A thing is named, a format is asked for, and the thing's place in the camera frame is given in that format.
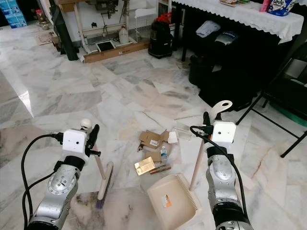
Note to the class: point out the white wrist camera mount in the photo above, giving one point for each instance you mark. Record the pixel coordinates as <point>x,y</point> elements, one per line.
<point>74,143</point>
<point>224,132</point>

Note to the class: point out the small brown cardboard piece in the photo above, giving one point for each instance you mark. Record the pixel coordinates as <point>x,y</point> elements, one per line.
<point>152,155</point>

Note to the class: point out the flat cardboard sheet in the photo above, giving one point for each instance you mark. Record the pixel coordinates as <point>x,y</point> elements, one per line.
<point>48,38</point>

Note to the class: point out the shiny gold box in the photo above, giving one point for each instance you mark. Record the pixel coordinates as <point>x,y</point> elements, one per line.
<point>145,166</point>

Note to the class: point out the pink bottle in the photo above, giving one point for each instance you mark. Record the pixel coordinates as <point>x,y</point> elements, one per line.
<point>265,5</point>

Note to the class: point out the large black bag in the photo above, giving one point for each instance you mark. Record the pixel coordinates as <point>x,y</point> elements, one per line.
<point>235,81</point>

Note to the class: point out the white lace tablecloth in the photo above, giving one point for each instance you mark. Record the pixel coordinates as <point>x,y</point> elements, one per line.
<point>235,17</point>

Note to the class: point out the small white box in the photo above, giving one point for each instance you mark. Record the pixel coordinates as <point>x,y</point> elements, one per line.
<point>172,137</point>

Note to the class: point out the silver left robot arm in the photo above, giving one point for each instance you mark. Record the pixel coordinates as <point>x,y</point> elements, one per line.
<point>60,184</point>

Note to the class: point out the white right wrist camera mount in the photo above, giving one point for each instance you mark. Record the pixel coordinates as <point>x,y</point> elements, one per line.
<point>224,132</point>

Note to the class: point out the long wooden plank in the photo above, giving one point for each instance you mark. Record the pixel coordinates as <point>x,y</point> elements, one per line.
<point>115,51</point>

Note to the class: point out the small plastic water bottle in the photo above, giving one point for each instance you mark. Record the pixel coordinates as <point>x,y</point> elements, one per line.
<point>164,155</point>

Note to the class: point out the black folding chair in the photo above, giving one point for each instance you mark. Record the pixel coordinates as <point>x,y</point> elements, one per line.
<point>288,98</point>

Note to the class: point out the colourful magazine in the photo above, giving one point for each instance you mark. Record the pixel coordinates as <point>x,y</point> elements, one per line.
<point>235,3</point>

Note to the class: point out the white plastic jug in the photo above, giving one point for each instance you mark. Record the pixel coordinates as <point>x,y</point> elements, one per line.
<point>123,36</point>

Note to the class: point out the black tray with white rim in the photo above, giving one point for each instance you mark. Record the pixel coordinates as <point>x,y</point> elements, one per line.
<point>106,46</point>

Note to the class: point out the beige broom with purple bristles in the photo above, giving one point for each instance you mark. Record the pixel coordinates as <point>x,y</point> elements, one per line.
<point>106,184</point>

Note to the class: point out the white metal rack frame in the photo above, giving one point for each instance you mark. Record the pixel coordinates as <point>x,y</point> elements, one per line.
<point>100,31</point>

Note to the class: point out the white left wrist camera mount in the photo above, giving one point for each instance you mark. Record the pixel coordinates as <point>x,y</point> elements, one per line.
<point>74,143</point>

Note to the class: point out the red plastic bag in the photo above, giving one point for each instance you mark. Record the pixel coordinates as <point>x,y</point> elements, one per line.
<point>164,19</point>

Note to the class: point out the blue white Love tissue box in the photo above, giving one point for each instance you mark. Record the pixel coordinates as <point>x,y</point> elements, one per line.
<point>280,7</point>

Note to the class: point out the small black bag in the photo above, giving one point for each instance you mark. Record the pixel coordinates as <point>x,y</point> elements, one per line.
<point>199,69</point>

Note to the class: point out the blue printed carton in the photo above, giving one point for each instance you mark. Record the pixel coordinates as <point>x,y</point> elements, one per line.
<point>9,5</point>
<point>17,20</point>

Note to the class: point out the black rolled mat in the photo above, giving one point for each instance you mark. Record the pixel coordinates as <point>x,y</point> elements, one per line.
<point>66,40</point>

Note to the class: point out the brown wooden work table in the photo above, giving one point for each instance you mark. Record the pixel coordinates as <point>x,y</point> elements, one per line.
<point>72,5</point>

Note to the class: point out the brown metallic tube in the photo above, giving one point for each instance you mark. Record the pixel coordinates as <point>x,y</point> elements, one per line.
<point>160,169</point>

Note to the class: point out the clear plastic container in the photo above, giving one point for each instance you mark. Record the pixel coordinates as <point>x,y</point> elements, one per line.
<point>183,134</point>

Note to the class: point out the brown cardboard box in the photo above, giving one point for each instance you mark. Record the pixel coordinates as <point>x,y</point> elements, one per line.
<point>151,139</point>

